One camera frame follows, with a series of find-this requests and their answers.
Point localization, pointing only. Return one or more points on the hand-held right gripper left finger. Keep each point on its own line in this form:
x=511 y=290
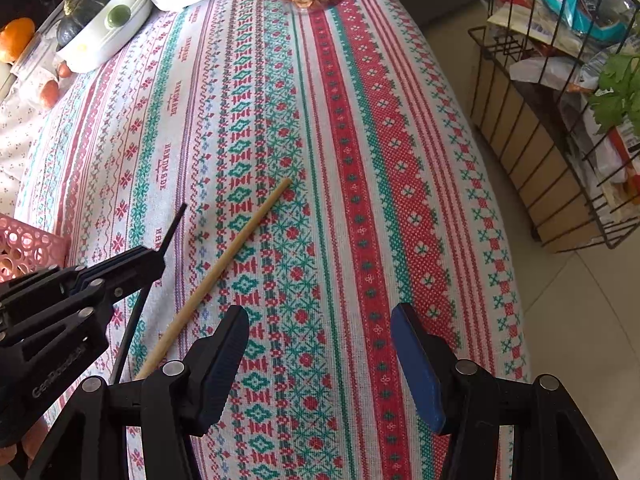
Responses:
x=220 y=375

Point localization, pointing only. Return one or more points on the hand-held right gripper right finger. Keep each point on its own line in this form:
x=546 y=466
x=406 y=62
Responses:
x=417 y=365

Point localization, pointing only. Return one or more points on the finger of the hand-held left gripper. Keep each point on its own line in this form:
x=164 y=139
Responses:
x=125 y=260
x=130 y=287

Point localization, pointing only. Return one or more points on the black chopstick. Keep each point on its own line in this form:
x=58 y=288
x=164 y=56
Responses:
x=175 y=225

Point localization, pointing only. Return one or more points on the bamboo chopstick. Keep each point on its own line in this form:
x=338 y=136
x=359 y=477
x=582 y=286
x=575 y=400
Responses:
x=220 y=270

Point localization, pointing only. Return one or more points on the pink perforated basket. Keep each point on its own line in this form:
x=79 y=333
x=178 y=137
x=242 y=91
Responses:
x=25 y=245

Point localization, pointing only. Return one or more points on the person's left hand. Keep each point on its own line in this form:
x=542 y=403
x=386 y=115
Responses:
x=27 y=447

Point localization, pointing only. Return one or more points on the striped patterned tablecloth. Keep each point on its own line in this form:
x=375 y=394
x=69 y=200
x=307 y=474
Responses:
x=350 y=210

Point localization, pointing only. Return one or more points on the small red fruit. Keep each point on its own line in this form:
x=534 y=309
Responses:
x=64 y=69
x=50 y=94

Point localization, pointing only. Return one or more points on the white oval dish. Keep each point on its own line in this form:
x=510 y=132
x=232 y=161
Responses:
x=100 y=47

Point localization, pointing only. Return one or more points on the cardboard box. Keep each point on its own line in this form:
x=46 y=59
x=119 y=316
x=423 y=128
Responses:
x=520 y=155

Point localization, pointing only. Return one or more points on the green kabocha squash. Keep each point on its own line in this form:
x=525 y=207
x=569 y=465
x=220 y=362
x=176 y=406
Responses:
x=82 y=20

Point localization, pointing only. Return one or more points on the orange fruit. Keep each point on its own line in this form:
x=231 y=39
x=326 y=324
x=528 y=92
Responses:
x=17 y=40

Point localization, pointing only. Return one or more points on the small green fruit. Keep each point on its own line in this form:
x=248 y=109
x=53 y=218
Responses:
x=117 y=15

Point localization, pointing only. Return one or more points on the red snack packet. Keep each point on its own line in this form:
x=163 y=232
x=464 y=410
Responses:
x=627 y=150

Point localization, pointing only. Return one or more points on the white plastic bag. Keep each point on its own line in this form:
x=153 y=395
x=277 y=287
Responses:
x=540 y=70

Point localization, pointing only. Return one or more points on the green leafy plant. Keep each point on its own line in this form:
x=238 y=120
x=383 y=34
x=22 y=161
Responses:
x=615 y=95

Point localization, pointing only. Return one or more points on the beige packet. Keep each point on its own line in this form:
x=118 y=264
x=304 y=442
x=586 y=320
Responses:
x=510 y=20

